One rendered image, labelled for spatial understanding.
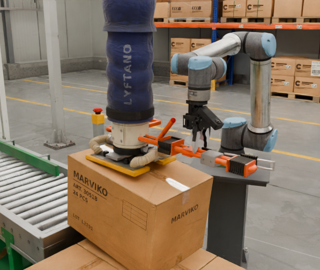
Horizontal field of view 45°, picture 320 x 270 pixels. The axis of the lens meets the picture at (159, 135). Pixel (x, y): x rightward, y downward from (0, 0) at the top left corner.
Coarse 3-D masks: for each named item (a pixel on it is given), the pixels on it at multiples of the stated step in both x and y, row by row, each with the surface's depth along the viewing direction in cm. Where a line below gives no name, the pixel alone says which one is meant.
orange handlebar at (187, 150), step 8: (152, 120) 208; (160, 120) 206; (152, 136) 177; (152, 144) 172; (184, 152) 160; (192, 152) 158; (200, 152) 159; (216, 160) 150; (224, 160) 148; (248, 168) 142; (256, 168) 143
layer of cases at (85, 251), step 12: (84, 240) 202; (60, 252) 191; (72, 252) 191; (84, 252) 191; (96, 252) 191; (204, 252) 191; (36, 264) 181; (48, 264) 182; (60, 264) 182; (72, 264) 182; (84, 264) 182; (96, 264) 182; (108, 264) 182; (120, 264) 182; (180, 264) 182; (192, 264) 182; (204, 264) 182; (216, 264) 182; (228, 264) 182
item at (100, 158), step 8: (104, 152) 183; (96, 160) 182; (104, 160) 181; (112, 160) 179; (120, 160) 180; (128, 160) 175; (112, 168) 176; (120, 168) 172; (128, 168) 171; (136, 168) 170; (144, 168) 172
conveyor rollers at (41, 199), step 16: (0, 160) 316; (16, 160) 316; (0, 176) 288; (16, 176) 288; (32, 176) 288; (48, 176) 288; (0, 192) 261; (16, 192) 260; (32, 192) 259; (48, 192) 258; (64, 192) 257; (16, 208) 234; (32, 208) 240; (48, 208) 238; (64, 208) 237; (32, 224) 221; (48, 224) 219; (64, 224) 217
